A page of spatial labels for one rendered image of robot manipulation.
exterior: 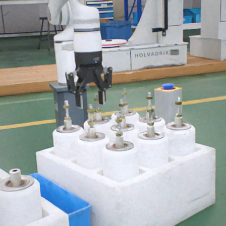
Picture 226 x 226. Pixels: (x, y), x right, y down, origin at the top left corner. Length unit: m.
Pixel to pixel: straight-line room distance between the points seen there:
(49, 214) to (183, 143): 0.47
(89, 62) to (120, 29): 4.71
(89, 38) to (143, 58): 2.35
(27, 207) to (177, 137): 0.50
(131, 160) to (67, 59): 0.74
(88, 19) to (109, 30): 4.65
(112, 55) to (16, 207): 2.53
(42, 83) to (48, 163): 1.92
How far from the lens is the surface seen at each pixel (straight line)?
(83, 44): 1.07
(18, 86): 3.11
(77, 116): 1.71
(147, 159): 1.13
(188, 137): 1.21
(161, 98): 1.45
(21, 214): 0.89
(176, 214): 1.20
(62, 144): 1.22
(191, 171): 1.20
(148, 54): 3.42
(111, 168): 1.05
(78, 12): 1.07
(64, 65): 1.68
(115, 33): 5.76
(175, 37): 3.59
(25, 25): 9.55
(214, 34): 3.84
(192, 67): 3.54
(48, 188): 1.25
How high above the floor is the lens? 0.61
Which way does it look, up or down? 15 degrees down
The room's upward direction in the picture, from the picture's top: 3 degrees counter-clockwise
